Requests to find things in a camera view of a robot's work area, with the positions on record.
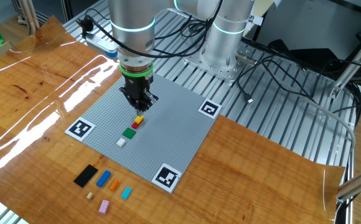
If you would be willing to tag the blue lego brick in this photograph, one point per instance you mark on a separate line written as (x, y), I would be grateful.
(103, 178)

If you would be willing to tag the black lego plate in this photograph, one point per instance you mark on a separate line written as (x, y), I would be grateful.
(85, 175)

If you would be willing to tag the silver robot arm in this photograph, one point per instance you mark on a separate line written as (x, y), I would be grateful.
(224, 40)

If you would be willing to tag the aluminium profile beam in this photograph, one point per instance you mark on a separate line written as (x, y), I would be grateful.
(351, 67)
(358, 183)

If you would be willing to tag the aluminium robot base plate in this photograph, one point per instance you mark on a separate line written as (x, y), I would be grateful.
(199, 67)

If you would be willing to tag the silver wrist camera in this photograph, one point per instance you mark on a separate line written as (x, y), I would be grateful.
(101, 45)

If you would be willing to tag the pink lego brick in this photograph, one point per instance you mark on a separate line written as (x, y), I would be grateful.
(103, 206)

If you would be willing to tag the white qr label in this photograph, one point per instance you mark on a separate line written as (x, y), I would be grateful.
(256, 19)

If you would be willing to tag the small beige lego brick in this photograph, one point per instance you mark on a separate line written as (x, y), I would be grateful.
(89, 195)

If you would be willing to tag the orange lego brick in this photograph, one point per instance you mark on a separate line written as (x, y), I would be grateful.
(114, 185)

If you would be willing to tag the tan slanted frame legs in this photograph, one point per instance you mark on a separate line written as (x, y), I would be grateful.
(28, 15)

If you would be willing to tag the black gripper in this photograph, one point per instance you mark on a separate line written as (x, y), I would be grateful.
(137, 87)

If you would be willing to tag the cyan lego brick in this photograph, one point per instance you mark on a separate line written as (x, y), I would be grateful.
(126, 193)

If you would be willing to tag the black white marker tag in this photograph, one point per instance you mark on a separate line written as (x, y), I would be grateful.
(166, 178)
(80, 128)
(210, 109)

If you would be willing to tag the wood grain table mat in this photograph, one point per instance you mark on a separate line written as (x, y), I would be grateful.
(246, 171)

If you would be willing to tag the green lego plate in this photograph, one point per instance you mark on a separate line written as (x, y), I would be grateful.
(129, 133)

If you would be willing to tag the white lego brick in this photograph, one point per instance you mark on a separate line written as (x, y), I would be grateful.
(121, 142)

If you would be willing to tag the red lego brick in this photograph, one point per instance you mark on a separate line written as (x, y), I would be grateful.
(135, 125)

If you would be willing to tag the grey lego baseplate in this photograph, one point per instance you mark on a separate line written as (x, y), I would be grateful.
(168, 140)

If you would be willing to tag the yellow lego brick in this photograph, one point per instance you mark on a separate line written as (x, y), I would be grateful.
(139, 119)

